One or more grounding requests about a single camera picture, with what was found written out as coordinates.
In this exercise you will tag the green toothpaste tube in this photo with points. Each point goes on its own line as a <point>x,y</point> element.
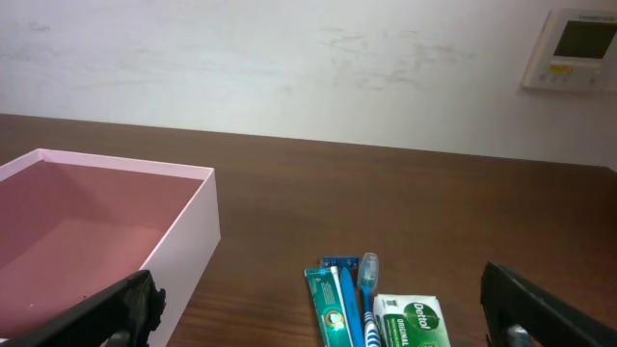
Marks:
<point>324,287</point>

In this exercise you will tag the pink open cardboard box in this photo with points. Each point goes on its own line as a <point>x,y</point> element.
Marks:
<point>74,223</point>

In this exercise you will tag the green Dettol soap packet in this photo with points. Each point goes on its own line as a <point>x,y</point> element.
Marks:
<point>410,321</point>

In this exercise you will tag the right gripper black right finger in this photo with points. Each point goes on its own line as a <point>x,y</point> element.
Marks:
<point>520,313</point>

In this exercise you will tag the white wall control panel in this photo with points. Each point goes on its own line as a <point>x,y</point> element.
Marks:
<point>574,52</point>

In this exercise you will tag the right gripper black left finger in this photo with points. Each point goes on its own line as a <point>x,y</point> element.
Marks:
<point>121,315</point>

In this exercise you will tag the blue white toothbrush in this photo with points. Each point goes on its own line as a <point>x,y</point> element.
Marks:
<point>368,274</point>

